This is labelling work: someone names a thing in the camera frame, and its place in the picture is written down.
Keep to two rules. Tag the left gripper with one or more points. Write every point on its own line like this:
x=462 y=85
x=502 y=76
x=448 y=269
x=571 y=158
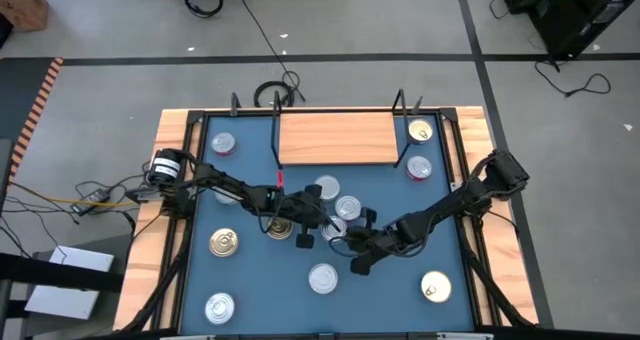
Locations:
x=300 y=207

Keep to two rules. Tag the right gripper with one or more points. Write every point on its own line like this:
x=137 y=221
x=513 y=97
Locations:
x=380 y=237

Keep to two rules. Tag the red seafood can silver lid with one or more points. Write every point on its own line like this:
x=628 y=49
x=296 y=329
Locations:
x=349 y=207
x=223 y=143
x=419 y=168
x=219 y=308

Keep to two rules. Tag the blue seafood can gold lid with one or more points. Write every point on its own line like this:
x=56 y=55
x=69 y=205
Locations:
x=420 y=131
x=279 y=230
x=223 y=242
x=435 y=286

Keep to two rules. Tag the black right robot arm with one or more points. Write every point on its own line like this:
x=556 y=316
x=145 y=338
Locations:
x=465 y=195

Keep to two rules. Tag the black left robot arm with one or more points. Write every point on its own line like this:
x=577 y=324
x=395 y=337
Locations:
x=225 y=182

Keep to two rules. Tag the red tag on arm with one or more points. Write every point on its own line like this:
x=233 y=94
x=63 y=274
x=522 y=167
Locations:
x=280 y=178

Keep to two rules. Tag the blue table mat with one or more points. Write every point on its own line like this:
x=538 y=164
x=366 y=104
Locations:
x=280 y=300

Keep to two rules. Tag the black power adapter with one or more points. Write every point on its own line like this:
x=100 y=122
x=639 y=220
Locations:
x=92 y=198

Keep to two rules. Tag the black desk bar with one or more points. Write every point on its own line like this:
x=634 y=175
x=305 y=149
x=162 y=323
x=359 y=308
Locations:
x=60 y=275

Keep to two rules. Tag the white flat panel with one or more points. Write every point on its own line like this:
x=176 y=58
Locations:
x=65 y=302

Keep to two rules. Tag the black computer case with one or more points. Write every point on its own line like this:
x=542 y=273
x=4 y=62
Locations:
x=575 y=15

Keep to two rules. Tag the dark floor mat striped edge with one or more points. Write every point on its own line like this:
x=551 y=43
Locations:
x=20 y=105

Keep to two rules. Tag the brown cardboard box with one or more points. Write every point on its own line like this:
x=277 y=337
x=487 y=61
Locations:
x=20 y=2

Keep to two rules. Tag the grey table-level camera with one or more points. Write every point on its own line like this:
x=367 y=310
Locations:
x=326 y=336

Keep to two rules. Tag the white edge bracket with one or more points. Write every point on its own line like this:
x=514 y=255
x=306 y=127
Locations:
x=187 y=337
x=465 y=336

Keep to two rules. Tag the black metal table frame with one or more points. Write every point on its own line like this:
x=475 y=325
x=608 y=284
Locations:
x=196 y=116

